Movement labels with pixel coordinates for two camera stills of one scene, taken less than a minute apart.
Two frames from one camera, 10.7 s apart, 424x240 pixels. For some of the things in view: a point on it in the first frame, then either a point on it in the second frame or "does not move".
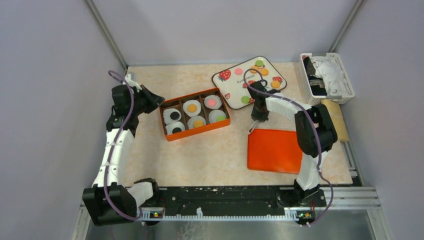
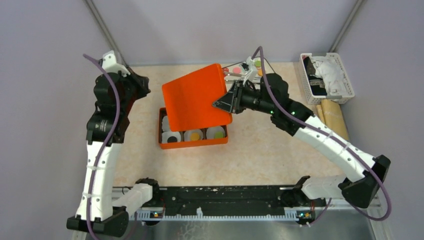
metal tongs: [253, 127] → [232, 74]
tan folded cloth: [336, 114] does not move
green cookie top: [259, 63] does not move
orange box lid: [274, 150] → [189, 100]
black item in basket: [316, 83] does not move
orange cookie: [198, 123] → [195, 136]
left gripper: [154, 100] → [141, 82]
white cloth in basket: [328, 69] does not move
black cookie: [176, 130] → [171, 139]
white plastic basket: [314, 100] does not move
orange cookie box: [193, 114] → [169, 139]
